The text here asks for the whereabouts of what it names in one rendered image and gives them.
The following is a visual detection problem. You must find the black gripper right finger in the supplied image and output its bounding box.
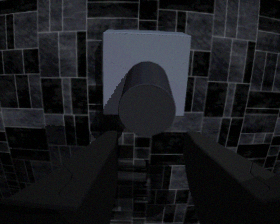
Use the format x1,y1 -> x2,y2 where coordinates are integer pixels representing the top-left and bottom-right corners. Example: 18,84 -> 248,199
183,132 -> 280,224

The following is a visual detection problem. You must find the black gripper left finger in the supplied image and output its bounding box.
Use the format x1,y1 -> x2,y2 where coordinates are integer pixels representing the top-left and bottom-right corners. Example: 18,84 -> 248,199
0,131 -> 119,224

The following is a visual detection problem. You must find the black cylinder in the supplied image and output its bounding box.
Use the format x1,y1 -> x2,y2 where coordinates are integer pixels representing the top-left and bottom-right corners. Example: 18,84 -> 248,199
119,61 -> 176,136

